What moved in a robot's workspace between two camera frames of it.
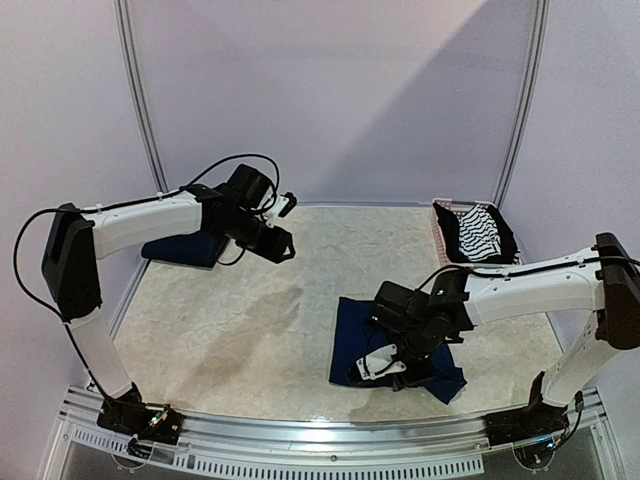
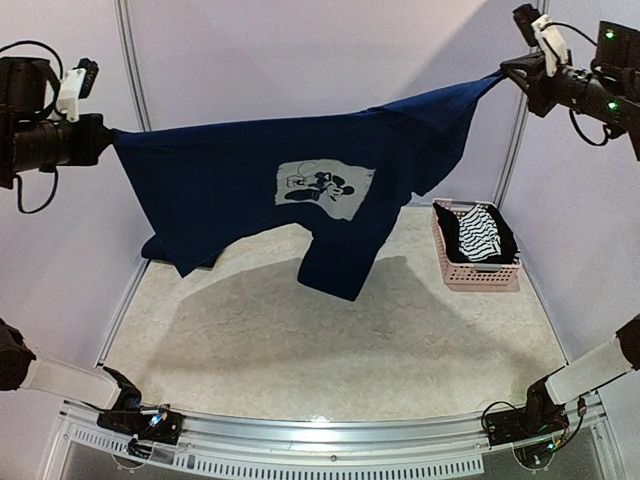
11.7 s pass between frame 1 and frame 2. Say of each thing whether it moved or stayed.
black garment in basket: stayed
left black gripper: moved
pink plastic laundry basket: stayed
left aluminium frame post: stayed
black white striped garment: stayed
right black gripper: moved
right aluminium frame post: stayed
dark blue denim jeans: stayed
